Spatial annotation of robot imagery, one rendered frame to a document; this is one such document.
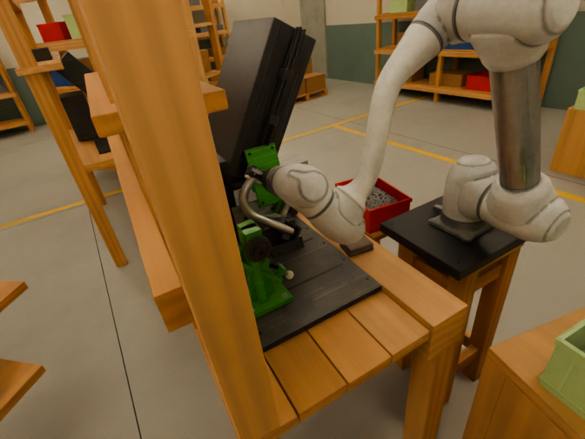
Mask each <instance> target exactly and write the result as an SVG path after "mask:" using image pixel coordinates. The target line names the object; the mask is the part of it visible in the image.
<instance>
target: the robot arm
mask: <svg viewBox="0 0 585 439"><path fill-rule="evenodd" d="M580 1H581V0H428V1H427V2H426V4H425V5H424V6H423V7H422V8H421V9H420V11H419V12H418V14H417V16H416V17H415V19H414V20H413V21H412V22H411V24H410V25H409V26H408V28H407V30H406V32H405V33H404V35H403V37H402V39H401V40H400V42H399V43H398V45H397V47H396V48H395V50H394V51H393V54H392V55H391V57H390V58H389V59H388V60H387V62H386V64H385V66H384V67H383V69H382V71H381V73H380V75H379V77H378V79H377V82H376V84H375V86H374V89H373V95H372V99H371V104H370V109H369V114H368V120H367V126H366V137H365V144H364V149H363V155H362V160H361V165H360V169H359V172H358V173H357V175H356V177H355V178H354V179H353V180H352V181H351V182H350V183H349V184H347V185H345V186H337V187H335V188H334V189H332V188H331V187H330V186H329V185H328V181H327V178H326V176H325V175H324V173H323V172H322V171H320V170H319V169H317V168H316V167H314V166H311V165H306V164H290V165H276V166H275V167H272V168H269V169H268V170H266V171H264V170H261V171H258V167H257V166H255V165H254V166H248V167H247V169H246V171H245V176H244V177H245V178H248V179H253V178H255V179H256V180H255V182H254V183H258V184H262V183H263V184H262V186H263V187H264V188H265V189H266V190H267V191H268V192H269V193H270V194H272V195H273V196H276V197H279V198H281V199H282V200H284V201H285V202H286V203H287V205H289V206H291V207H292V208H294V209H295V210H297V211H298V212H299V213H301V214H302V215H303V216H305V217H306V218H307V219H308V220H309V221H310V222H311V224H312V225H313V226H314V227H315V228H316V229H317V230H319V231H320V232H321V233H323V234H324V235H325V236H326V237H327V238H329V239H331V240H333V241H335V242H337V243H340V244H342V245H352V244H354V243H356V242H358V241H359V240H361V238H362V237H363V235H364V234H365V231H366V223H365V220H364V219H363V215H364V212H365V211H366V199H367V197H368V195H369V194H370V192H371V191H372V190H373V187H374V185H375V183H376V181H377V179H378V177H379V175H380V169H381V166H382V162H383V158H384V154H385V150H386V145H387V138H388V133H389V129H390V125H391V121H392V116H393V109H394V106H395V103H396V99H397V97H398V95H399V93H400V89H401V88H402V86H403V85H404V83H406V81H407V80H408V79H409V78H410V77H411V76H412V75H413V74H414V73H415V72H416V71H418V70H419V69H420V68H421V67H422V66H424V65H425V64H426V63H428V62H429V61H430V60H432V59H433V58H434V57H436V56H437V55H438V54H439V53H440V52H441V51H442V50H443V49H444V48H445V47H446V46H447V45H449V44H450V45H453V44H462V43H471V45H472V46H473V48H474V50H475V52H476V53H477V55H478V57H479V58H480V60H481V63H482V64H483V65H484V66H485V67H486V68H487V69H488V71H489V80H490V90H491V99H492V107H493V117H494V134H495V143H496V152H497V162H498V167H497V166H496V164H495V163H494V161H493V160H491V159H489V158H488V157H486V156H483V155H467V156H463V157H461V158H460V159H459V160H458V161H457V162H455V163H454V165H453V166H452V168H451V169H450V171H449V173H448V175H447V179H446V183H445V187H444V193H443V201H442V206H440V205H435V206H434V207H433V210H434V211H435V212H436V213H438V214H439V216H437V217H434V218H431V219H429V220H428V224H429V225H431V226H436V227H438V228H439V229H441V230H443V231H445V232H447V233H450V234H452V235H453V236H455V237H456V238H458V239H460V240H461V241H462V242H465V243H470V242H471V241H472V240H473V239H475V238H476V237H478V236H480V235H482V234H484V233H485V232H487V231H489V230H491V229H494V228H496V229H498V230H500V231H502V232H504V233H507V234H509V235H511V236H514V237H515V238H518V239H520V240H525V241H531V242H539V243H545V242H547V241H553V240H556V239H557V238H559V237H560V236H561V235H562V234H563V233H564V231H565V230H566V229H567V227H568V225H569V223H570V221H571V214H570V209H569V207H568V205H567V203H566V202H565V201H564V200H563V199H560V198H558V194H557V192H556V191H555V189H554V187H553V185H552V182H551V180H550V178H549V177H548V176H547V175H546V174H544V173H542V172H541V57H542V56H543V55H544V53H545V52H546V50H547V48H548V47H549V44H550V42H551V41H553V40H555V39H556V38H558V37H559V36H560V35H561V34H562V33H563V32H564V31H565V30H566V29H567V28H568V27H569V26H570V24H571V23H572V21H573V19H574V18H575V15H576V13H577V11H578V8H579V5H580ZM498 171H499V172H498Z"/></svg>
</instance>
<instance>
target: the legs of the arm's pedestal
mask: <svg viewBox="0 0 585 439"><path fill-rule="evenodd" d="M520 250H521V248H518V249H517V250H515V251H513V252H512V253H510V254H508V255H507V256H505V257H503V258H502V259H500V260H498V261H496V262H495V263H494V264H492V265H490V266H488V267H486V268H484V269H483V270H481V271H480V272H479V273H477V274H475V275H473V276H471V277H469V278H468V279H466V278H464V279H462V280H460V281H457V280H456V279H454V278H453V277H451V276H450V275H448V274H446V273H444V272H443V271H441V270H440V269H439V268H438V267H436V266H434V265H432V264H431V263H429V262H428V261H426V260H424V259H422V258H421V257H420V256H419V255H417V254H416V253H413V252H412V251H410V250H409V249H407V248H406V247H404V246H402V245H401V248H400V258H401V259H402V260H403V261H405V262H406V263H407V264H408V265H410V266H411V267H413V268H415V269H416V270H418V271H419V272H420V273H422V274H424V275H425V276H427V277H428V278H429V279H430V280H432V281H433V282H435V283H436V284H438V285H439V286H441V287H443V288H444V289H446V290H447V291H448V292H449V293H450V294H452V295H454V296H455V297H457V298H458V299H460V300H461V301H463V302H464V303H466V304H467V313H466V318H465V321H464V325H463V329H462V333H461V339H460V340H459V341H457V345H456V349H455V354H454V361H453V365H452V369H451V373H450V377H449V381H448V385H447V392H446V396H445V401H444V404H446V403H447V402H449V399H450V395H451V392H452V387H453V384H454V378H455V374H457V373H458V372H459V371H461V370H462V371H461V372H462V373H463V374H464V375H466V376H467V377H468V378H469V379H470V380H471V381H472V382H475V381H476V380H477V379H478V378H480V377H481V372H482V369H483V366H484V363H485V360H486V357H487V354H488V349H489V348H490V347H491V346H492V342H493V339H494V334H495V331H496V329H497V325H498V322H499V319H500V316H501V311H502V309H503V305H504V302H505V299H506V296H507V293H508V288H509V285H510V282H511V279H512V276H513V273H514V268H515V265H516V262H517V259H518V256H519V253H520ZM480 288H482V290H481V297H480V300H479V304H478V307H477V311H476V315H475V318H474V325H473V328H472V332H470V331H469V330H467V321H468V317H469V314H470V309H471V306H472V302H473V298H474V292H475V291H477V290H479V289H480ZM462 344H463V345H464V346H465V347H466V348H464V349H463V350H462V351H461V347H462ZM412 355H413V350H412V351H411V352H409V353H408V354H406V355H404V356H402V357H401V358H399V360H397V361H395V362H394V363H395V364H396V365H397V366H398V367H399V368H400V369H403V368H405V367H407V366H408V365H410V364H411V363H412ZM444 404H443V405H444Z"/></svg>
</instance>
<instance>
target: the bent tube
mask: <svg viewBox="0 0 585 439"><path fill-rule="evenodd" d="M255 180H256V179H255V178H253V179H248V178H246V180H245V183H244V184H243V185H242V187H241V190H240V194H239V203H240V206H241V209H242V211H243V212H244V214H245V215H246V216H247V217H248V218H249V219H250V220H253V221H256V222H258V223H260V224H262V225H265V226H269V227H271V228H273V229H276V230H278V231H281V232H282V233H287V234H289V235H292V234H293V232H294V228H293V227H291V226H288V225H285V224H283V223H280V222H278V221H276V220H274V219H270V218H267V217H266V216H263V215H261V214H258V213H256V212H254V211H253V210H252V209H251V207H250V205H249V202H248V195H249V192H250V190H251V188H252V185H253V184H254V182H255Z"/></svg>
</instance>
